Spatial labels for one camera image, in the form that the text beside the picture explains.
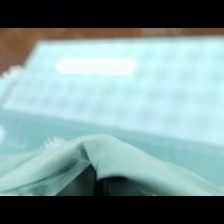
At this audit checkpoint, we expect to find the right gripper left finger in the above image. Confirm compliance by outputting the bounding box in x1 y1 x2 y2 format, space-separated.
55 164 98 197

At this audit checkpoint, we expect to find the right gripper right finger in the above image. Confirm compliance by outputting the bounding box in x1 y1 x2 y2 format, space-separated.
97 177 146 197

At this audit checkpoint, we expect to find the pale green shirt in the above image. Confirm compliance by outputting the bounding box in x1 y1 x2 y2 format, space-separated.
0 134 224 197

